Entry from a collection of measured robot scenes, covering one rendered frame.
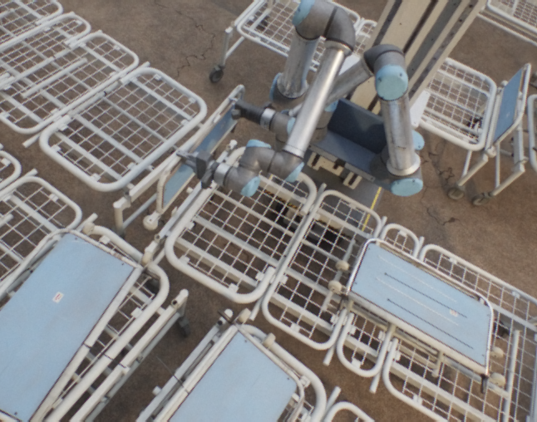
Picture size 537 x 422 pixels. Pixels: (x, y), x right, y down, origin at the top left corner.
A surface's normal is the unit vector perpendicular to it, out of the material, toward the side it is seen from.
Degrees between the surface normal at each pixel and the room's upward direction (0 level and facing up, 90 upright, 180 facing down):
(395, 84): 84
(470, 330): 5
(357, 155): 0
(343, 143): 0
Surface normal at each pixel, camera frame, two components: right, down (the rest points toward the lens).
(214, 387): 0.31, -0.44
